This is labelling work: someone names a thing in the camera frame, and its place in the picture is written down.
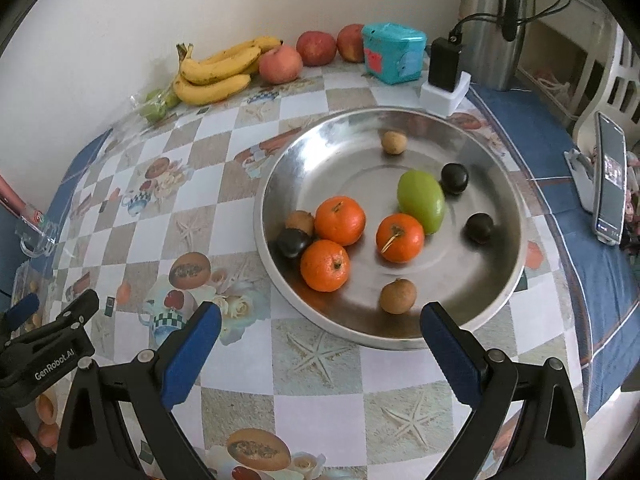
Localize small brown kiwi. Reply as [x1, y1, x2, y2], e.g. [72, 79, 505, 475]
[381, 130, 408, 156]
[285, 210, 316, 237]
[378, 278, 418, 315]

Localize black charger block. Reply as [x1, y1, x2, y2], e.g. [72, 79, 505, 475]
[428, 36, 465, 93]

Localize dark red apple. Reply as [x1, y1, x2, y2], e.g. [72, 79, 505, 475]
[296, 31, 337, 67]
[336, 23, 367, 63]

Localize green fruits in plastic bag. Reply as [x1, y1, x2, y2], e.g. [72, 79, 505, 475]
[107, 85, 181, 133]

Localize pink floral item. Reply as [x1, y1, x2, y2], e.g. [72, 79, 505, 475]
[622, 150, 640, 253]

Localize black cable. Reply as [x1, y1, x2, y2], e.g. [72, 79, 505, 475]
[450, 0, 573, 41]

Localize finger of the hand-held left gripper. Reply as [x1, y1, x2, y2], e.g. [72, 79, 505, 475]
[0, 292, 41, 333]
[50, 288, 101, 333]

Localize round steel basin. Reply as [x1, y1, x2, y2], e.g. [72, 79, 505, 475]
[253, 106, 527, 351]

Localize clear plastic holder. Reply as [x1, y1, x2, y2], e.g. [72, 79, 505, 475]
[15, 215, 58, 258]

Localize dark purple plum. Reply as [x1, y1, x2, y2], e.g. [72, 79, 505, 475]
[440, 162, 470, 196]
[277, 228, 310, 260]
[465, 212, 496, 244]

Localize green mango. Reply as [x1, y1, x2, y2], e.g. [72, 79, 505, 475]
[397, 170, 446, 235]

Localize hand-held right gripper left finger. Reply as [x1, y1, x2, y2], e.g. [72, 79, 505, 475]
[54, 301, 223, 480]

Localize orange tangerine with stem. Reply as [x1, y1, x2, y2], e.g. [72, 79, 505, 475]
[375, 213, 426, 264]

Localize pale red apple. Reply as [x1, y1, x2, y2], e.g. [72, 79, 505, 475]
[258, 45, 304, 85]

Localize steel thermos jug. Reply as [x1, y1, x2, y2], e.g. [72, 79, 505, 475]
[457, 0, 536, 92]

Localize grey phone stand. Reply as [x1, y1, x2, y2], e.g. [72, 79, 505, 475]
[563, 147, 598, 211]

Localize person's left hand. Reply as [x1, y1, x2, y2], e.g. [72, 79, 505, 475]
[12, 392, 62, 466]

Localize smartphone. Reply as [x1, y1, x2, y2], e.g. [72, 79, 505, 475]
[592, 111, 628, 246]

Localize checkered printed tablecloth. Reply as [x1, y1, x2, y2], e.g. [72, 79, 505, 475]
[10, 57, 640, 480]

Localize teal plastic container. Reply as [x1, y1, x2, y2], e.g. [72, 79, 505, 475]
[361, 22, 428, 83]

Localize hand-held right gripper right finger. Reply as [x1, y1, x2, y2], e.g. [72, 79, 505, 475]
[419, 301, 587, 480]

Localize white chair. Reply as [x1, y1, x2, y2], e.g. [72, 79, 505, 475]
[572, 15, 640, 161]

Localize white charging dock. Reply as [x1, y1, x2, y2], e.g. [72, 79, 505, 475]
[420, 72, 472, 116]

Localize pink red package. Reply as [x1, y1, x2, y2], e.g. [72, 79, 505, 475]
[0, 175, 46, 226]

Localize yellow banana bunch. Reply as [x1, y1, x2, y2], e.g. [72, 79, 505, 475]
[172, 36, 283, 107]

